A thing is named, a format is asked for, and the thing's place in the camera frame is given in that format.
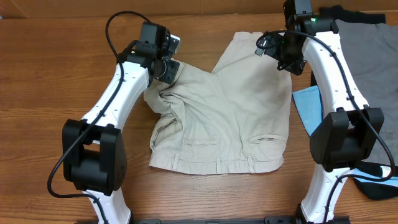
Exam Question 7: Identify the grey shorts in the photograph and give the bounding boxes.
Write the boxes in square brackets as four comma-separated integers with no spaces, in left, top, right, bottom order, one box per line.
[336,20,397,161]

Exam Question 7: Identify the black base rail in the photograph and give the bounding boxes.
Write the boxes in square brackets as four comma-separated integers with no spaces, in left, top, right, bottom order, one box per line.
[74,214,351,224]

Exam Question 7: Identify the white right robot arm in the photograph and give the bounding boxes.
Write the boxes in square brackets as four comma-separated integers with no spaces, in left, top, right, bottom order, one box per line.
[278,1,384,223]

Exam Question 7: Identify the blue cloth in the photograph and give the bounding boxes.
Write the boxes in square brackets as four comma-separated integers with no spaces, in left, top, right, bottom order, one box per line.
[292,85,391,179]

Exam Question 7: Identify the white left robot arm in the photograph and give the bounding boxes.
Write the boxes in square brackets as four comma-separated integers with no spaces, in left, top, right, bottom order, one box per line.
[61,22,180,223]

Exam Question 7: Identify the beige shorts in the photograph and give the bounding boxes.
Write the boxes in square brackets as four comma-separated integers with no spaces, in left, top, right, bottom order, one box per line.
[144,32,292,175]

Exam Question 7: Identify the black garment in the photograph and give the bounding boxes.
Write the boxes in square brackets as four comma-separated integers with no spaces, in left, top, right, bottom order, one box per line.
[320,5,397,200]

